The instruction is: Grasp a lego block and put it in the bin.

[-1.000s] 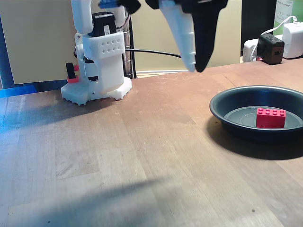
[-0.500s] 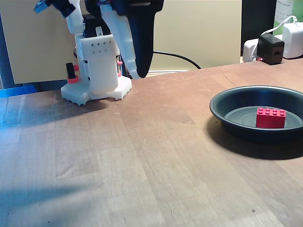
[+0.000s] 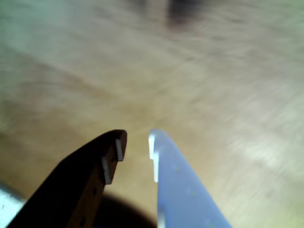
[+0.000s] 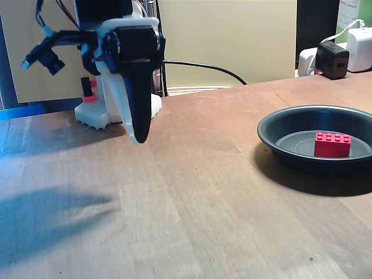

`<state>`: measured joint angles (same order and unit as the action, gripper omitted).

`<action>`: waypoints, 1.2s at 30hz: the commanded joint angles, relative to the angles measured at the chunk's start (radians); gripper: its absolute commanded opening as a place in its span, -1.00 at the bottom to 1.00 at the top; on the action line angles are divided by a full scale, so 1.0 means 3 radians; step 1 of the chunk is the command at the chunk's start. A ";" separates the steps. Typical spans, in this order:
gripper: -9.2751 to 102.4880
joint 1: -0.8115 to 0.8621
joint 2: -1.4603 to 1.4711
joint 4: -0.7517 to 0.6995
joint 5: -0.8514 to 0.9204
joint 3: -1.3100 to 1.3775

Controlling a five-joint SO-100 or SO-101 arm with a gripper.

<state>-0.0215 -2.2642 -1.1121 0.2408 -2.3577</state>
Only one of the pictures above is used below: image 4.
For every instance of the red lego block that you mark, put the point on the red lego block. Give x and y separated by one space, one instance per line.
331 148

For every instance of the dark round metal bin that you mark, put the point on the dark round metal bin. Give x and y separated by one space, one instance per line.
290 122

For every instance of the red and black table clamp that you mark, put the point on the red and black table clamp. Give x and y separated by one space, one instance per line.
88 98

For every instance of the chrome metal pole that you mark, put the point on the chrome metal pole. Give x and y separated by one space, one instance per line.
151 8

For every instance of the blue tape strip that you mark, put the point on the blue tape strip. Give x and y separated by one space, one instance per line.
17 112

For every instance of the dark monitor panel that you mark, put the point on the dark monitor panel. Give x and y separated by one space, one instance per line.
316 20

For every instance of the black power adapter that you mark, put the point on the black power adapter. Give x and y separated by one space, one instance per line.
331 58

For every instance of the white power adapter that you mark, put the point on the white power adapter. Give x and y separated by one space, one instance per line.
360 49

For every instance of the green and white paper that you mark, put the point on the green and white paper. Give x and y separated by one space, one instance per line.
363 8

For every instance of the dark vertical frame post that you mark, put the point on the dark vertical frame post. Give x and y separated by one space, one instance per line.
7 72

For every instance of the white wall plug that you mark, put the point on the white wall plug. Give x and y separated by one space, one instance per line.
305 61

